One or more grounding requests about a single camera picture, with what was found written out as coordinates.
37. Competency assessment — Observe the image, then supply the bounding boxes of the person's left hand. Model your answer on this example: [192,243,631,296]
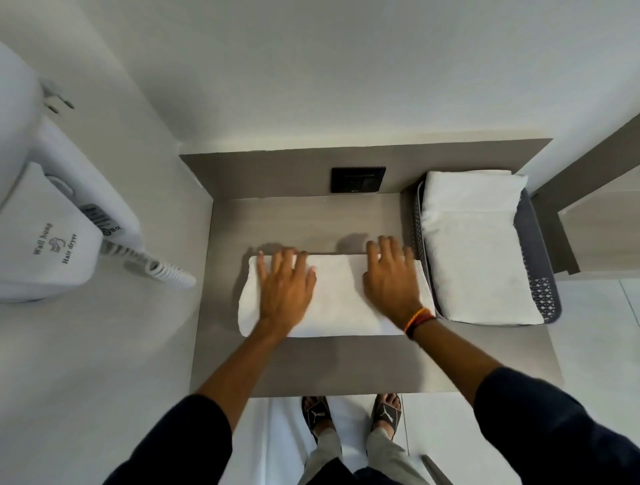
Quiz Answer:
[256,248,318,336]

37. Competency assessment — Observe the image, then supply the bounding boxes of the person's right hand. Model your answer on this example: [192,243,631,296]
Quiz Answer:
[362,236,427,330]

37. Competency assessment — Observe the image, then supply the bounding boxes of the person's left forearm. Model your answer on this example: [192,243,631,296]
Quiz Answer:
[196,320,292,433]

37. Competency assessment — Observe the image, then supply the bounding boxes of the person's right forearm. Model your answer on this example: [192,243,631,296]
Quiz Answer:
[411,320,504,406]

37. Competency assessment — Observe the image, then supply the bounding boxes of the orange and red wristband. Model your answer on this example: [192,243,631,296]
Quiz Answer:
[403,307,437,341]

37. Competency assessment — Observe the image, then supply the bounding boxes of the large white folded towel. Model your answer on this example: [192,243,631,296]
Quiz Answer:
[421,210,545,326]

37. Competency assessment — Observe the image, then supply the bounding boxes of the small white folded towel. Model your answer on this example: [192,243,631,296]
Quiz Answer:
[422,169,529,226]

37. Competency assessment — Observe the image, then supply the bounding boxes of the black right sandal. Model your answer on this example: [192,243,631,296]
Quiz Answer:
[371,393,403,434]

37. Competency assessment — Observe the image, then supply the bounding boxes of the black sandal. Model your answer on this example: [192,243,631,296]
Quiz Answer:
[301,396,333,443]
[371,393,403,434]

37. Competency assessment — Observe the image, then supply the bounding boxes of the grey perforated plastic basket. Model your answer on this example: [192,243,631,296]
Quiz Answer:
[411,172,563,326]

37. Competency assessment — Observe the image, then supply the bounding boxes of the black left sandal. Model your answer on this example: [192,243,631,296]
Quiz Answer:
[301,396,333,443]

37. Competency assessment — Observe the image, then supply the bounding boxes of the light grey trousers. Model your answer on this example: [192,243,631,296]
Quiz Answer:
[299,428,431,485]

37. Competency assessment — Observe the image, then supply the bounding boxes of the grey wooden side cabinet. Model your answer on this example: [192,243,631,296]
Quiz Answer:
[530,114,640,276]

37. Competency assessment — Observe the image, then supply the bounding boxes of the dark navy shirt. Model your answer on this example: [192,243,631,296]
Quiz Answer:
[102,367,640,485]

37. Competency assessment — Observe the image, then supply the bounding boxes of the black wall socket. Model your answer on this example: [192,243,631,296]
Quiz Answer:
[330,166,387,195]

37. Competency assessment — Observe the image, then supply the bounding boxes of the white coiled dryer cord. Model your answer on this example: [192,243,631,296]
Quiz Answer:
[100,240,197,289]

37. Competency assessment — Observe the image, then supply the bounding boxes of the white wall hair dryer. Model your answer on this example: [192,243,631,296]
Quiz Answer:
[0,41,146,303]

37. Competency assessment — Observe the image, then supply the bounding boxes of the metal wall hook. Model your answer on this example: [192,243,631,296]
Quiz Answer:
[39,77,76,116]

